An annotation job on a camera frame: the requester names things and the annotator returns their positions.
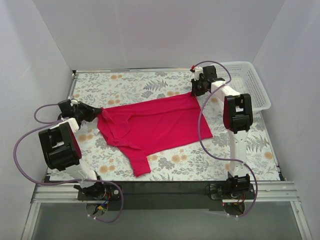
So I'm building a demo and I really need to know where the white plastic basket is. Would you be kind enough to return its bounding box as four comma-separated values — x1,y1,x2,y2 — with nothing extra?
221,61,271,113

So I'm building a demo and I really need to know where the magenta t shirt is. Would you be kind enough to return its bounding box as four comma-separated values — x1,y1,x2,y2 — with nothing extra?
97,93,213,177

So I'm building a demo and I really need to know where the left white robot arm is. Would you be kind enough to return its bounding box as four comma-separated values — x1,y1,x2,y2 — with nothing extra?
38,99,107,200

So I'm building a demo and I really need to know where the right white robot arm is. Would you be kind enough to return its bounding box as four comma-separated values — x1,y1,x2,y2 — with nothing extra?
190,65,253,199

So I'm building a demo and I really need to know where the floral patterned table mat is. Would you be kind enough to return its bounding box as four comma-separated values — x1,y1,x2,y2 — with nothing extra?
71,71,280,181

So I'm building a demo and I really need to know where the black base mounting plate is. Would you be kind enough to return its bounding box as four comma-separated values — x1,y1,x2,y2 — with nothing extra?
74,181,256,211

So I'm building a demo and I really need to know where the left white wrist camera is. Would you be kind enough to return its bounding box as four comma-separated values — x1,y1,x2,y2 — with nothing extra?
70,99,79,106

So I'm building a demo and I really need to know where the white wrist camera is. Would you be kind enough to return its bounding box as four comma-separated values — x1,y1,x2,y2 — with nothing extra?
190,65,203,81
70,99,79,106

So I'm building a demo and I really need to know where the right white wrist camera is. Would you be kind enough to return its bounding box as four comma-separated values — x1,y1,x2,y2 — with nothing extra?
190,65,203,81

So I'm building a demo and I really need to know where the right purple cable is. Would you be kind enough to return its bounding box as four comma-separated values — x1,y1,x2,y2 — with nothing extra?
190,59,259,218

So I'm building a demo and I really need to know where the aluminium frame rail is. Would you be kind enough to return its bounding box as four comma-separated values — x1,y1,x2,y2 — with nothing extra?
22,181,312,240

